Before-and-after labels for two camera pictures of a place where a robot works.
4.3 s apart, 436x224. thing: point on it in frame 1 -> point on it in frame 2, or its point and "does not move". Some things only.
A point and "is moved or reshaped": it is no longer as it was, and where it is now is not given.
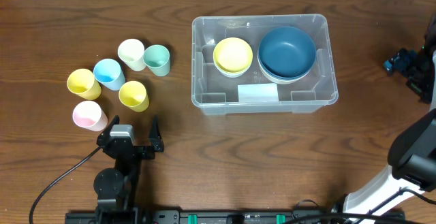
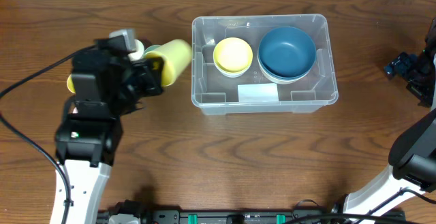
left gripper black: [137, 150] -> [150, 77]
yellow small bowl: [233, 55] does not move
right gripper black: [403, 62] does not move
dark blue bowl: [287, 52] does not move
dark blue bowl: [285, 67] does not move
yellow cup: [133, 94] is moved or reshaped
